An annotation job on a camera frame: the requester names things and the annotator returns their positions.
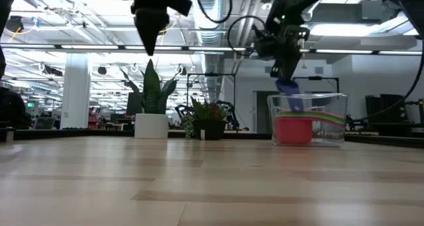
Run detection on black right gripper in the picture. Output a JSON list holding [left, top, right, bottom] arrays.
[[252, 24, 311, 82]]

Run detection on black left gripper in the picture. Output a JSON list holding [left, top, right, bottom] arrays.
[[130, 0, 193, 56]]

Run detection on dark blue measuring cup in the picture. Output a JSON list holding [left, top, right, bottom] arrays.
[[274, 78, 306, 114]]

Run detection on teal measuring cup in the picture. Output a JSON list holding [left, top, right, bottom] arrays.
[[276, 110, 346, 126]]

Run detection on red measuring cup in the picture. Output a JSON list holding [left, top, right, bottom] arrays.
[[274, 116, 315, 146]]

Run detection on medium blue measuring cup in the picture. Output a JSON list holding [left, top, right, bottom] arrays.
[[276, 112, 346, 128]]

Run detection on clear plastic basket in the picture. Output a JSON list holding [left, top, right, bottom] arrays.
[[266, 93, 350, 148]]

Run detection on rig beam with light strips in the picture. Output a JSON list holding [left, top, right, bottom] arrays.
[[0, 42, 424, 56]]

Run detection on snake plant in white pot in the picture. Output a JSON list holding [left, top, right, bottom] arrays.
[[120, 58, 180, 140]]

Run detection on succulent plant in dark pot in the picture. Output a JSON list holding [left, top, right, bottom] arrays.
[[181, 96, 233, 141]]

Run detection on white pillar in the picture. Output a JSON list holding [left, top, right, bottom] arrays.
[[60, 52, 91, 130]]

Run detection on black background equipment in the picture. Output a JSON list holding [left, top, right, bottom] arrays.
[[364, 93, 407, 125]]

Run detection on black ceiling-mounted device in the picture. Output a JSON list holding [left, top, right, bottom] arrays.
[[5, 15, 25, 34]]

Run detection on person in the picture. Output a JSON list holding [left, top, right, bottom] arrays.
[[0, 86, 32, 131]]

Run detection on black background rig frame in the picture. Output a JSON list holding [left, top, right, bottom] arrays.
[[292, 76, 341, 96], [186, 72, 237, 118]]

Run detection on silver ventilation duct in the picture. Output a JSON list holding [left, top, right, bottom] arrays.
[[188, 0, 229, 104]]

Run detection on right gripper camera cable loop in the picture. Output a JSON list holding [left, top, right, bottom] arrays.
[[227, 15, 268, 56]]

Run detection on left gripper camera cable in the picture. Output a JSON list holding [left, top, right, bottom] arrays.
[[177, 0, 233, 25]]

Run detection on long black arm cable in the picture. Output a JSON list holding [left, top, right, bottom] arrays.
[[352, 40, 424, 123]]

